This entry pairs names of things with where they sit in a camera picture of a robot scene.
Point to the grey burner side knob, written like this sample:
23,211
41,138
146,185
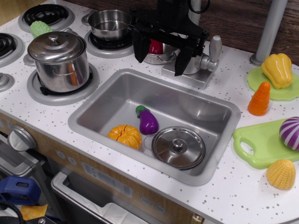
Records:
6,82

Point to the blue clamp tool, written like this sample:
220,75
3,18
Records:
19,190

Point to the orange toy pumpkin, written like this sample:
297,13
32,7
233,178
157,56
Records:
126,135

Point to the purple striped toy onion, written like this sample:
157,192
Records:
289,133

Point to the purple toy eggplant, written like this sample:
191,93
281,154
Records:
148,122

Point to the small open steel pot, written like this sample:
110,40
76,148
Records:
109,25

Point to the front stove burner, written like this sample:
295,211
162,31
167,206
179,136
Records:
60,99

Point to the red toy pepper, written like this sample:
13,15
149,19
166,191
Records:
155,47

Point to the light green toy plate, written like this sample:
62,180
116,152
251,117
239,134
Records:
256,77

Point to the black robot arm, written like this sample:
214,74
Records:
173,6

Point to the orange toy carrot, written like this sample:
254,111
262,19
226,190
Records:
260,100

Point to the silver toy faucet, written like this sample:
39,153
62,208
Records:
200,69

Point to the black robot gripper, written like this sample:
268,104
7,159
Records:
149,24

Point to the yellow toy corn piece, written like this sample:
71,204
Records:
281,174

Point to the back right stove burner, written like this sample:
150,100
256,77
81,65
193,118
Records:
106,49

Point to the large steel pot with lid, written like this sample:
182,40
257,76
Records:
61,61

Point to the back left stove burner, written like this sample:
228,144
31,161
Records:
57,17

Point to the far left stove burner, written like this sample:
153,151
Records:
11,49

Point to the steel pot lid in sink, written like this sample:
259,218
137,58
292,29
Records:
179,147

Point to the stove burner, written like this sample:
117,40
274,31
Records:
106,49
11,49
60,99
57,17

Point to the green toy cutting board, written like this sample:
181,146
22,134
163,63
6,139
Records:
260,145

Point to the green toy corn husk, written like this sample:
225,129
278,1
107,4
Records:
38,28

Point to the grey vertical support pole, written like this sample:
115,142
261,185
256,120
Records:
270,31

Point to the grey stove knob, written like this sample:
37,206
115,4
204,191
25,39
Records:
20,140

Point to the grey pole behind arm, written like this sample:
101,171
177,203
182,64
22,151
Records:
194,17

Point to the yellow toy bell pepper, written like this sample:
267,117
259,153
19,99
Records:
278,69

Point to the silver toy sink basin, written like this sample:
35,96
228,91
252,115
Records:
114,104

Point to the toy oven door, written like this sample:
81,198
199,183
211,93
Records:
87,203

